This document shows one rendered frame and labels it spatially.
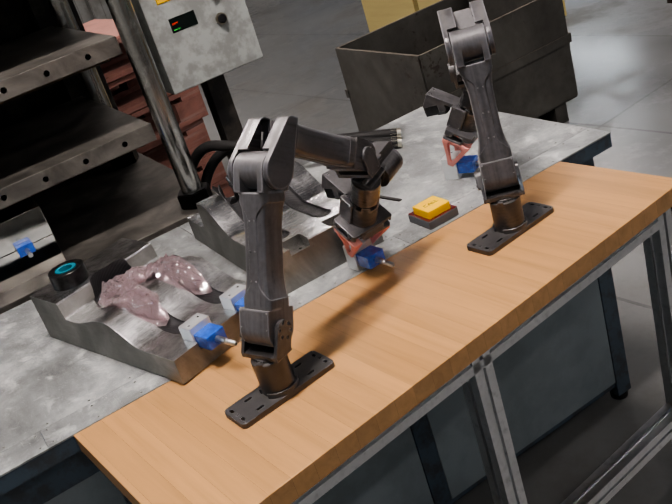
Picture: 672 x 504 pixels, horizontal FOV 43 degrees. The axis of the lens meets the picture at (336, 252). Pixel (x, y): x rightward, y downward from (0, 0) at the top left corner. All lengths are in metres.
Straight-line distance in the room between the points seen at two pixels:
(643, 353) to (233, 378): 1.49
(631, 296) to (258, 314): 1.80
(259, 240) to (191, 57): 1.22
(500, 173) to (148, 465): 0.86
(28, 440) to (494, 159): 1.03
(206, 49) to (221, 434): 1.38
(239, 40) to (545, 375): 1.28
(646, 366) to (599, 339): 0.31
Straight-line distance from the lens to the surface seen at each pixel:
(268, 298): 1.42
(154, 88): 2.38
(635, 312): 2.92
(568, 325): 2.31
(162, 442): 1.52
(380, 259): 1.74
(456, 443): 2.20
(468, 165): 2.06
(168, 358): 1.62
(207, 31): 2.57
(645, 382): 2.63
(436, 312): 1.58
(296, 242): 1.82
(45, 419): 1.74
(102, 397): 1.72
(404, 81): 4.00
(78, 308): 1.92
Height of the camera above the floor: 1.62
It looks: 26 degrees down
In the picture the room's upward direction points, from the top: 18 degrees counter-clockwise
